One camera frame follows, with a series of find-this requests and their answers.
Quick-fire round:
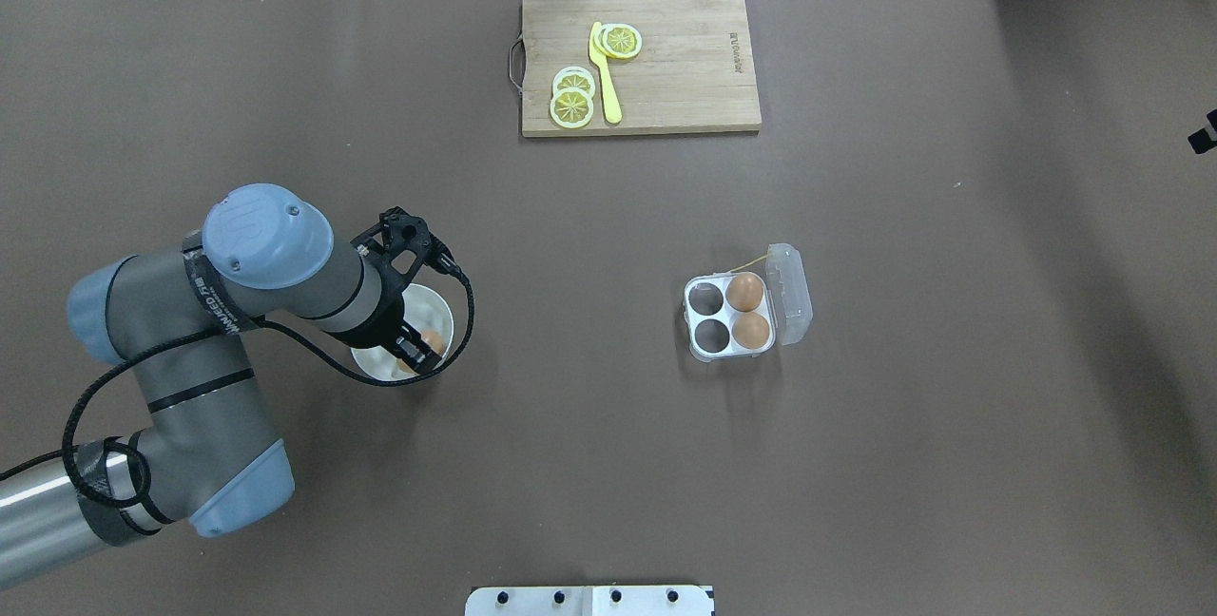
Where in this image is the yellow rubber band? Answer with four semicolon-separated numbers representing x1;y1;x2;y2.
727;254;769;274

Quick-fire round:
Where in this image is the clear plastic egg box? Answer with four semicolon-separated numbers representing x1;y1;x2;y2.
682;242;814;363

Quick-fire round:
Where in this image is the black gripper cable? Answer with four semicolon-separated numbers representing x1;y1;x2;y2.
0;254;475;510

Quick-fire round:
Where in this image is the brown egg box slot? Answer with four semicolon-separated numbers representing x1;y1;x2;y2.
731;310;772;349
725;271;765;313

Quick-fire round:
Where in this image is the brown egg near box slot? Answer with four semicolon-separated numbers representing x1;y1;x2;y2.
731;310;772;349

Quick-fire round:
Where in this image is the lemon slice near knife tip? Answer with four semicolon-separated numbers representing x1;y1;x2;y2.
591;23;643;60

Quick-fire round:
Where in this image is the brown egg from bowl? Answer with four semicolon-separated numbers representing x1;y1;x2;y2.
400;330;448;375

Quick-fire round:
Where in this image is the wooden cutting board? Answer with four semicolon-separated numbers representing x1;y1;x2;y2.
521;0;763;138

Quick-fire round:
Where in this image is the upper lemon slice of pair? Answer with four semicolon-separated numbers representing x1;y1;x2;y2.
551;66;596;97

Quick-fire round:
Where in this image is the white bowl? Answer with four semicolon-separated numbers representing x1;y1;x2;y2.
350;282;454;381

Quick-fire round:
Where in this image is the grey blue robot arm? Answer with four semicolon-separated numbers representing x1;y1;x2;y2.
1;183;473;589

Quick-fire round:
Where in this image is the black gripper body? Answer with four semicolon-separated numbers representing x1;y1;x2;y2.
348;207;452;352

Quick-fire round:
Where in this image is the brown egg far box slot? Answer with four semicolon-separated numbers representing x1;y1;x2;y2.
725;271;765;313

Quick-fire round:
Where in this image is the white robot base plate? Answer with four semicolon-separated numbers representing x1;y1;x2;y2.
464;586;716;615

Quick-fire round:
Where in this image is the yellow plastic knife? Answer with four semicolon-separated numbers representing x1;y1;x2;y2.
588;21;623;125

